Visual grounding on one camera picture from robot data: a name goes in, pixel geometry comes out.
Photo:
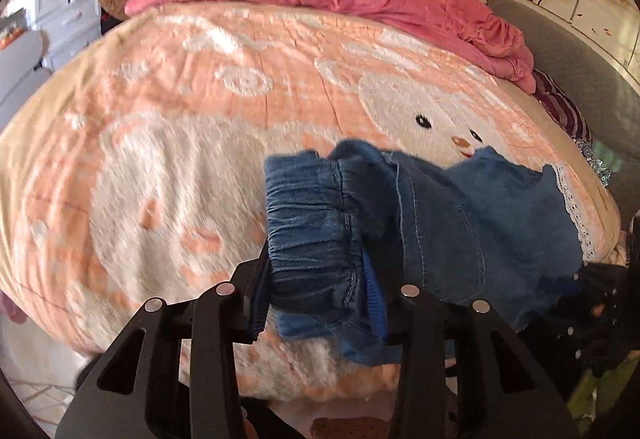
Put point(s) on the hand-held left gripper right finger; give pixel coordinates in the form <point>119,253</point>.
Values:
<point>376,304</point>

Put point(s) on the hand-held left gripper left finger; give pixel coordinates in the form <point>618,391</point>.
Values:
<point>256,301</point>

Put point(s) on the blue denim pants lace hem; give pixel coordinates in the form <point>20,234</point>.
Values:
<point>450,219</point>

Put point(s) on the orange white bear printed blanket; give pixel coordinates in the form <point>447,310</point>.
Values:
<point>150,169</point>

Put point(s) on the dark dotted cloth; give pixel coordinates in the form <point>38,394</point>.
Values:
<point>595,319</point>

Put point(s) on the silver sequin cloth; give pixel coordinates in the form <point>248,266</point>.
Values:
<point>595,164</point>

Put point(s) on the purple striped pillow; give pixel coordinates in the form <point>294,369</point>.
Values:
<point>562,109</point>

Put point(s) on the grey padded headboard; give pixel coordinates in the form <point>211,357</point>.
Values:
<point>575,69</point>

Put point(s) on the white drawer cabinet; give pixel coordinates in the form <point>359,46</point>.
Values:
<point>70,9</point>

